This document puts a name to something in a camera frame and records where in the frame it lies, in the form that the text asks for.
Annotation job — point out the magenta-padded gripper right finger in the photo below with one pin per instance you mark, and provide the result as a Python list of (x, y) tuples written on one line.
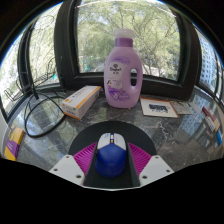
[(155, 168)]

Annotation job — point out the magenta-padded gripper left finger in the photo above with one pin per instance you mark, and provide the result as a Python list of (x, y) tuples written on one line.
[(68, 168)]

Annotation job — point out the blue and white computer mouse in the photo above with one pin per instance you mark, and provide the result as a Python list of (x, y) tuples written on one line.
[(111, 160)]

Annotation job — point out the round black mouse pad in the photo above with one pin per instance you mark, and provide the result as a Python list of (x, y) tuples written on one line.
[(100, 128)]

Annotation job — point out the yellow and purple box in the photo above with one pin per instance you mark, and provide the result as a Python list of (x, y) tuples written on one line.
[(13, 145)]

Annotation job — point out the white card with dark print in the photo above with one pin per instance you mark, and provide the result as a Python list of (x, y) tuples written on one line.
[(158, 107)]

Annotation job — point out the pale printed paper sheet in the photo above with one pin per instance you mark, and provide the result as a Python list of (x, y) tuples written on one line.
[(181, 107)]

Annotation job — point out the white and orange carton box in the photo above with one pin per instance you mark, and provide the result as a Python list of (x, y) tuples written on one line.
[(80, 101)]

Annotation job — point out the long white striped box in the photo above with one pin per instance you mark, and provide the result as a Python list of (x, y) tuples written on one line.
[(210, 124)]

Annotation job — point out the small blue box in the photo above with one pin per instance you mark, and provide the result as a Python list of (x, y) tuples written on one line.
[(219, 138)]

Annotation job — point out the red flat box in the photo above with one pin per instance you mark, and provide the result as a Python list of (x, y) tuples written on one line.
[(208, 113)]

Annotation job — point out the purple detergent bottle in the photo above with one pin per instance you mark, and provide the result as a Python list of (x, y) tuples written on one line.
[(121, 76)]

